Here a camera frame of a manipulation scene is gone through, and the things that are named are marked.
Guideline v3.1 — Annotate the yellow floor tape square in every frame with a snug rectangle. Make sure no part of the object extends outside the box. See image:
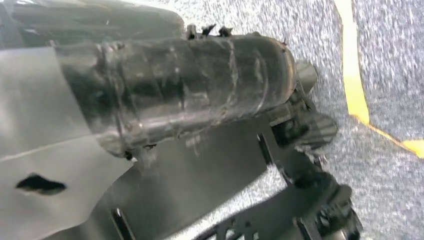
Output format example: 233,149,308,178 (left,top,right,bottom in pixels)
332,0,424,159

